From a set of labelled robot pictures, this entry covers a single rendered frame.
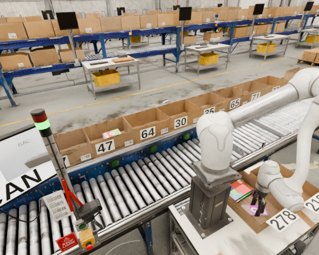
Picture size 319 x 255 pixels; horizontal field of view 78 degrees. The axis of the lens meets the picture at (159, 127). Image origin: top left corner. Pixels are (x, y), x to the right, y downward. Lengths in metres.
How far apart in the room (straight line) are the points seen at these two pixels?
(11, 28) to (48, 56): 0.88
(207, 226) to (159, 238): 0.92
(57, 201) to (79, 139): 0.95
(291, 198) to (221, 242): 0.51
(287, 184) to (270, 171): 0.12
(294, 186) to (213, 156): 0.44
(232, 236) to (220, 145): 0.67
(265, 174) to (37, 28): 5.61
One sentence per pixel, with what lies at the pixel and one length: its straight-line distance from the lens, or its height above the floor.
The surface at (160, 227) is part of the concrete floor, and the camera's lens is 2.34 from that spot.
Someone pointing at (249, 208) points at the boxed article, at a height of 0.77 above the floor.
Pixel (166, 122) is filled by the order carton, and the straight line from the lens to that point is 1.94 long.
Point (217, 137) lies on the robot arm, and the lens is 1.02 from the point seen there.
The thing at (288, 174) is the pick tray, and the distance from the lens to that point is 1.94.
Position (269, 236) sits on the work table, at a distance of 1.58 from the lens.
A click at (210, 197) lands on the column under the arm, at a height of 1.07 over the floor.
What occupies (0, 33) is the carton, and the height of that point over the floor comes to 1.54.
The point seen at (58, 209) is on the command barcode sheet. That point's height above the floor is 1.12.
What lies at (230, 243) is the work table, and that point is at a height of 0.75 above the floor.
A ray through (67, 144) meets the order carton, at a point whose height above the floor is 0.92.
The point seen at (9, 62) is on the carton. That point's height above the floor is 0.95.
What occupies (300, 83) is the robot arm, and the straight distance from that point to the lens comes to 1.32.
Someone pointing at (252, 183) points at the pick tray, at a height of 0.79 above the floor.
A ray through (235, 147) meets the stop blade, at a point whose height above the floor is 0.77.
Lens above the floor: 2.01
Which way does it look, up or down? 32 degrees down
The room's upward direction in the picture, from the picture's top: 2 degrees counter-clockwise
